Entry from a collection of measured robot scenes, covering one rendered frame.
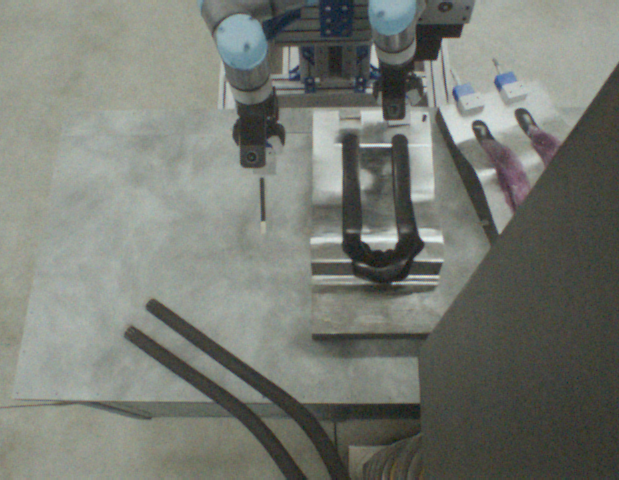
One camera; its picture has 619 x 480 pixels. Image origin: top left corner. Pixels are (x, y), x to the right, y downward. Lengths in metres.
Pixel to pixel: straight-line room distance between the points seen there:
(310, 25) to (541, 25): 1.40
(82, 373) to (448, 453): 1.21
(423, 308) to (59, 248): 0.82
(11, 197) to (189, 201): 1.28
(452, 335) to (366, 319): 1.05
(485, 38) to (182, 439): 1.98
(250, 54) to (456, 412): 0.85
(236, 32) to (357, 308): 0.58
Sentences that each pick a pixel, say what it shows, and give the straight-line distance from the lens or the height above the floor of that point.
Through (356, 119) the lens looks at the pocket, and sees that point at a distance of 1.39.
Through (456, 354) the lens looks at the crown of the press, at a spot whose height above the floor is 1.88.
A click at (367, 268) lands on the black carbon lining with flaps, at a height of 0.87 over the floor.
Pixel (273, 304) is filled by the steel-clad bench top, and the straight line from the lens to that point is 1.28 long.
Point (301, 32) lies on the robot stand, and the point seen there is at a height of 0.74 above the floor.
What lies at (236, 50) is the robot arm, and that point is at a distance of 0.96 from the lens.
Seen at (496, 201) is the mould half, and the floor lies 0.89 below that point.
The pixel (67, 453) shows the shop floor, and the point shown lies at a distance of 2.22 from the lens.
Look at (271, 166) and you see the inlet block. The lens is 1.25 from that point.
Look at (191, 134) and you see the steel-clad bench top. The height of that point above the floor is 0.80.
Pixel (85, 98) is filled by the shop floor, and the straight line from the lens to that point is 2.69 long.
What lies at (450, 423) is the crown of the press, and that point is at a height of 1.87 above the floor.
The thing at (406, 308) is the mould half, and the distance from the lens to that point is 1.22.
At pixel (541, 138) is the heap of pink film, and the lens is 1.39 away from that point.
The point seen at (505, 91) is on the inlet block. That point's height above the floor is 0.88.
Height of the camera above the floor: 2.03
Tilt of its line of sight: 68 degrees down
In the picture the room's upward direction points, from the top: 4 degrees counter-clockwise
